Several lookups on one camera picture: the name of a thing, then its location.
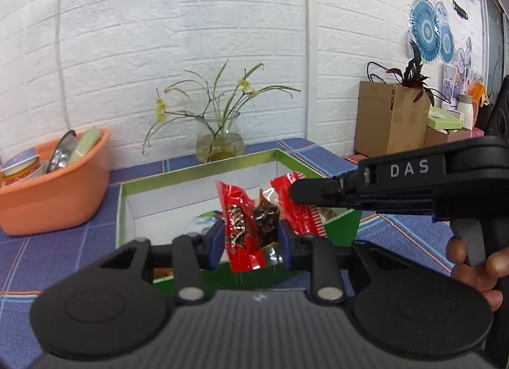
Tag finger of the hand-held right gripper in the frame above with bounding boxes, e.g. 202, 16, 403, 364
289, 174, 361, 208

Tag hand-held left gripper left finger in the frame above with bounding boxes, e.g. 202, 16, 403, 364
97, 220, 226, 306

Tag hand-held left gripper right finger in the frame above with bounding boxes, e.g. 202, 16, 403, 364
277, 220, 403, 306

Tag red dark snack packet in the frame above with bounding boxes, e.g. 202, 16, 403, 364
215, 181, 285, 273

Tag red striped snack packet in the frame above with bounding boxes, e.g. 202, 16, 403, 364
270, 172, 327, 239

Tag green cardboard box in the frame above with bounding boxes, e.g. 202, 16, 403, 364
115, 148, 363, 299

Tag person's right hand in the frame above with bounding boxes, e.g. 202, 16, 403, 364
445, 236, 509, 312

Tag green white snack packet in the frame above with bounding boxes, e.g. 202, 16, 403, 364
186, 212, 224, 235

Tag plaid cloth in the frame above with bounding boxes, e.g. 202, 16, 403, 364
344, 152, 375, 165

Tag small cardboard box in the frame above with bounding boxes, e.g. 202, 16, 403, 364
423, 126, 474, 149

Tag pale green flat box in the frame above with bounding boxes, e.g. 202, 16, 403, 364
427, 107, 466, 130

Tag white thermos bottle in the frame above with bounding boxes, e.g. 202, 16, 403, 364
457, 94, 476, 131

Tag brown paper bag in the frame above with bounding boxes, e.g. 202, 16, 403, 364
354, 61, 432, 158

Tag glass vase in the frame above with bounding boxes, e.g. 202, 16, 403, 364
196, 110, 246, 163

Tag pale picture card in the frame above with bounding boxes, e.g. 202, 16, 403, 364
443, 65, 458, 103

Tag yellow flower plant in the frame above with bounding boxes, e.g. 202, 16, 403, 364
142, 61, 301, 157

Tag purple leaf plant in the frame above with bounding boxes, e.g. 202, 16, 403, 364
386, 40, 452, 108

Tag blue checked tablecloth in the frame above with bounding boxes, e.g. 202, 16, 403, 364
0, 137, 456, 358

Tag pale green plate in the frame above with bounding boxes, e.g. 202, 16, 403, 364
69, 127, 102, 165

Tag orange plastic basin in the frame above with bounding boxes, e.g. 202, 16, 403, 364
0, 128, 112, 237

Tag printed round tin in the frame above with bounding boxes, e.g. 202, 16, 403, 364
0, 156, 43, 187

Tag white wall pipe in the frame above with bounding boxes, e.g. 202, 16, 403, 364
300, 0, 319, 141

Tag blue decorative wall plates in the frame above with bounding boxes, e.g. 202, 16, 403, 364
409, 0, 442, 64

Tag white wall cable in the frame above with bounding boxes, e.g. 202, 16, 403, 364
55, 0, 69, 128

